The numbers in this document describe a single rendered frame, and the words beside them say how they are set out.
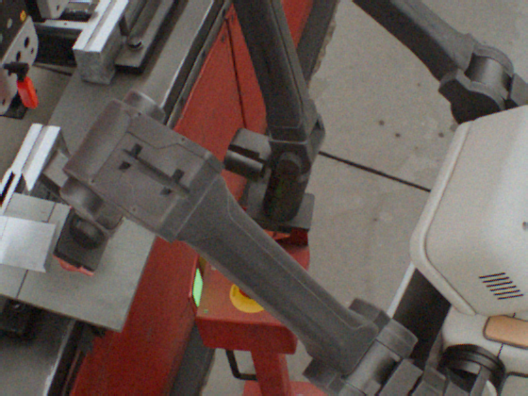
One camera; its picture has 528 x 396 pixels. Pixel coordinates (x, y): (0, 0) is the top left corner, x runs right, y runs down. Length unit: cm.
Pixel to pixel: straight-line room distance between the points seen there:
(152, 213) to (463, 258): 37
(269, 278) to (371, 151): 191
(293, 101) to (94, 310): 40
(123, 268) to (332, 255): 121
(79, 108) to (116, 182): 102
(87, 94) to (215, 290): 44
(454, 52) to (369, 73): 171
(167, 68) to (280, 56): 52
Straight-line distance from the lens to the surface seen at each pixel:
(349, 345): 101
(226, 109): 217
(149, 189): 81
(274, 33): 134
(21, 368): 158
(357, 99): 290
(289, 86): 139
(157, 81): 183
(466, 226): 103
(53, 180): 128
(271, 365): 197
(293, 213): 160
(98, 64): 182
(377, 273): 258
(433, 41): 126
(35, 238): 153
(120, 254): 148
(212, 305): 166
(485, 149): 110
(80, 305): 145
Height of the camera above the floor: 223
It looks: 55 degrees down
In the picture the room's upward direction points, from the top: 9 degrees counter-clockwise
